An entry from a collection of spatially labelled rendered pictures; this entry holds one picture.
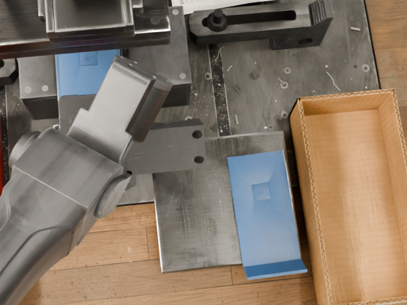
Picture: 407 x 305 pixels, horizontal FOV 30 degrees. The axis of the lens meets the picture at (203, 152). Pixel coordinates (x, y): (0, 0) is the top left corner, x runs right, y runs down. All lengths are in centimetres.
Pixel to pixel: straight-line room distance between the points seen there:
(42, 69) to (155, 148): 24
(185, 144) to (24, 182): 20
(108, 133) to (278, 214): 34
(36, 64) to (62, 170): 34
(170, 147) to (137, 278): 25
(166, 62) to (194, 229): 20
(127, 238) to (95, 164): 35
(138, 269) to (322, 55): 37
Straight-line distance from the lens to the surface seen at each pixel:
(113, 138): 64
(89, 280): 94
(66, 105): 77
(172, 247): 92
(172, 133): 72
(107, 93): 64
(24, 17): 77
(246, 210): 92
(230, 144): 94
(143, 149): 72
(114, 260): 94
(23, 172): 59
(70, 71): 90
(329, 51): 103
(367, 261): 96
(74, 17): 72
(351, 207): 97
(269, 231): 92
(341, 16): 105
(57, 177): 59
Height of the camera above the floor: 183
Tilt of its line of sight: 75 degrees down
